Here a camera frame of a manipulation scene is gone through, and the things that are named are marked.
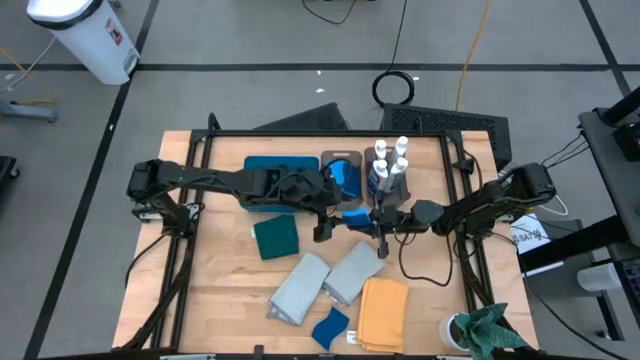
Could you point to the dark green cloth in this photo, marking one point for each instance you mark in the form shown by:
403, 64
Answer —
276, 237

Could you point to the small white tag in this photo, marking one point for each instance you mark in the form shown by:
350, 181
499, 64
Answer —
351, 337

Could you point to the green crumpled cloth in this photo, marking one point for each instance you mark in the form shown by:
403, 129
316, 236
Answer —
487, 332

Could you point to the grey stand base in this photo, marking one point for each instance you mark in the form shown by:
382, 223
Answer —
30, 112

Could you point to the black table-level camera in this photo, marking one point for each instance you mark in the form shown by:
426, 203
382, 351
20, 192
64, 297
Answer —
258, 351

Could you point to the white translucent cylinder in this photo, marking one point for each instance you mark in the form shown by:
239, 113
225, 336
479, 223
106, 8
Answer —
600, 277

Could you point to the black aluminium table frame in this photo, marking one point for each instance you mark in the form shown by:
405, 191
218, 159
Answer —
300, 133

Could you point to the teal blue plastic bin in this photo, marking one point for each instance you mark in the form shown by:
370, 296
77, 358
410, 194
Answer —
280, 162

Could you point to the white printed paper sheet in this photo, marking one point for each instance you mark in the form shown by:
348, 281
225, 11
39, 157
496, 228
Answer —
530, 235

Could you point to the black flat panel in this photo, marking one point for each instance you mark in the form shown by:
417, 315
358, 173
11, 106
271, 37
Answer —
310, 120

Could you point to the orange towel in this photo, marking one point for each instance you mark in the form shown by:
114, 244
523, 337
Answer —
382, 315

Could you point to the teal blue towel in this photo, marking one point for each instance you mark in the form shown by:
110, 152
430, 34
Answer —
330, 327

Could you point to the blue sponge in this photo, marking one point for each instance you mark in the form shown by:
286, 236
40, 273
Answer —
356, 219
338, 174
352, 184

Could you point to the grey side table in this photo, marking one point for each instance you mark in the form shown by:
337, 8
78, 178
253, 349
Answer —
615, 165

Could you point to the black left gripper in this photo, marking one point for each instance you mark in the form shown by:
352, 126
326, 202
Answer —
300, 187

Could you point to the white cup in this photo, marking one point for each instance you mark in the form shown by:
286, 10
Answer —
446, 332

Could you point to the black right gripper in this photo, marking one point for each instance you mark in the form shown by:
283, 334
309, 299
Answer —
394, 219

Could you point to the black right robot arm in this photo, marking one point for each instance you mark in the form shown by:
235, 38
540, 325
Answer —
490, 200

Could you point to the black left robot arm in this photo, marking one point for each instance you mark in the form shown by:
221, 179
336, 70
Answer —
200, 176

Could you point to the grey towel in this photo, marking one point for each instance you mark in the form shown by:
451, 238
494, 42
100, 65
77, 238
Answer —
299, 289
354, 272

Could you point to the grey translucent bin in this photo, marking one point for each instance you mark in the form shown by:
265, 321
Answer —
356, 203
404, 186

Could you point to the white trash can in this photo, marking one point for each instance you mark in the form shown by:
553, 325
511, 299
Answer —
90, 40

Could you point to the black equipment stand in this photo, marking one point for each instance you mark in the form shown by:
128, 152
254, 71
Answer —
575, 245

